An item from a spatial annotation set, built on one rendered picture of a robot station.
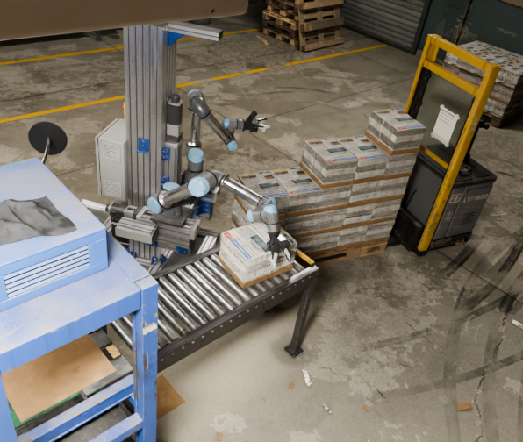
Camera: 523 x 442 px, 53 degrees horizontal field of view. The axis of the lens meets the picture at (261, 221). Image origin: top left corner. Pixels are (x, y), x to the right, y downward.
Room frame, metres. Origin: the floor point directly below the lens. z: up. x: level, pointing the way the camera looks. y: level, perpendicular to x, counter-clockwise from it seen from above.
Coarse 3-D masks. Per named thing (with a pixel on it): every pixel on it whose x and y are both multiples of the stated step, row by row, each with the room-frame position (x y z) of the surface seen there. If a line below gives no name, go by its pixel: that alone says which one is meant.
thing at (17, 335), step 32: (128, 256) 1.58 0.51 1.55; (64, 288) 1.35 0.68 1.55; (96, 288) 1.38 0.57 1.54; (128, 288) 1.40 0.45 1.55; (0, 320) 1.16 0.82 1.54; (32, 320) 1.18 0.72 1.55; (64, 320) 1.20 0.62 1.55; (96, 320) 1.27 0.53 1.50; (0, 352) 1.03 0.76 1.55; (32, 352) 1.10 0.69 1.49
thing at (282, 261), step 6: (258, 222) 2.66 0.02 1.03; (264, 222) 2.67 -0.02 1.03; (258, 228) 2.60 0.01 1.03; (264, 228) 2.61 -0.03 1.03; (282, 228) 2.64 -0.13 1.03; (264, 234) 2.55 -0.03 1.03; (282, 234) 2.57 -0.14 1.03; (288, 234) 2.59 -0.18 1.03; (288, 240) 2.52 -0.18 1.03; (294, 240) 2.54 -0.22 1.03; (294, 246) 2.51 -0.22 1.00; (294, 252) 2.52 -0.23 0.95; (276, 258) 2.43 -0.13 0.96; (282, 258) 2.46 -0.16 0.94; (294, 258) 2.53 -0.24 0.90; (276, 264) 2.44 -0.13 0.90; (282, 264) 2.47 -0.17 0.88; (288, 264) 2.51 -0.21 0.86; (276, 270) 2.45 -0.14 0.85
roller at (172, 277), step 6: (168, 276) 2.31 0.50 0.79; (174, 276) 2.30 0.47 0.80; (174, 282) 2.27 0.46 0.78; (180, 282) 2.26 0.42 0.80; (180, 288) 2.23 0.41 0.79; (186, 288) 2.22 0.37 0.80; (186, 294) 2.18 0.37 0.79; (192, 294) 2.18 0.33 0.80; (192, 300) 2.14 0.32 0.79; (198, 300) 2.14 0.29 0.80; (198, 306) 2.10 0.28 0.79; (204, 306) 2.10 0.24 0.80; (204, 312) 2.06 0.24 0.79; (210, 312) 2.06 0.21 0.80; (210, 318) 2.03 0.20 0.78
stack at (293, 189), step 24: (288, 168) 3.75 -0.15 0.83; (264, 192) 3.34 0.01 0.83; (288, 192) 3.41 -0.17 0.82; (312, 192) 3.46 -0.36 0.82; (336, 192) 3.58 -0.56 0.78; (360, 192) 3.70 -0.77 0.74; (240, 216) 3.41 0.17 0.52; (312, 216) 3.49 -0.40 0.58; (336, 216) 3.60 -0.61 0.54; (360, 216) 3.73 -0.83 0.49; (312, 240) 3.52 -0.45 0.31; (336, 240) 3.63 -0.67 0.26; (360, 240) 3.77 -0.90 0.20
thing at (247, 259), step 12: (240, 228) 2.57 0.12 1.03; (228, 240) 2.44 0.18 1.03; (240, 240) 2.45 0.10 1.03; (252, 240) 2.47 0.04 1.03; (228, 252) 2.44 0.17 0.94; (240, 252) 2.35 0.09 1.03; (252, 252) 2.36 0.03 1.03; (264, 252) 2.38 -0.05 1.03; (228, 264) 2.42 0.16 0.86; (240, 264) 2.34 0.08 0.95; (252, 264) 2.31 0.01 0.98; (264, 264) 2.37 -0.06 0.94; (240, 276) 2.32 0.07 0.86; (252, 276) 2.33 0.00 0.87
